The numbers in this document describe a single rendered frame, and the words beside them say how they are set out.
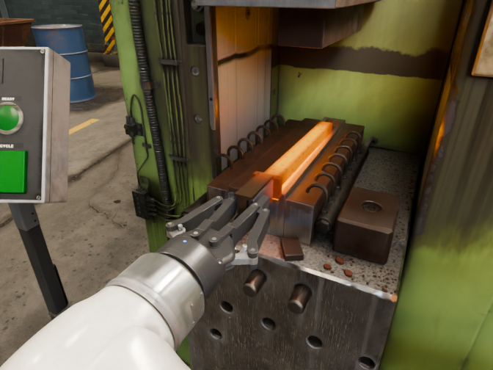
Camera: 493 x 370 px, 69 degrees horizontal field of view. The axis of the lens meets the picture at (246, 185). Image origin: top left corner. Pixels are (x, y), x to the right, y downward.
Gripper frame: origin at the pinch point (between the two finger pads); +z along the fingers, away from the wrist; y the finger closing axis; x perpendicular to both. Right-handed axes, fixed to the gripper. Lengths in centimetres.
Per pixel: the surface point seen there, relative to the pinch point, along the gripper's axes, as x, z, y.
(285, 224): -7.5, 5.3, 3.1
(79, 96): -95, 272, -378
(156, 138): -2.7, 17.4, -33.2
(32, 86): 12.0, -1.6, -43.2
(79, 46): -37, 286, -375
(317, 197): -2.6, 8.0, 7.4
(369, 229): -4.3, 5.4, 16.4
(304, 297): -13.7, -3.0, 9.7
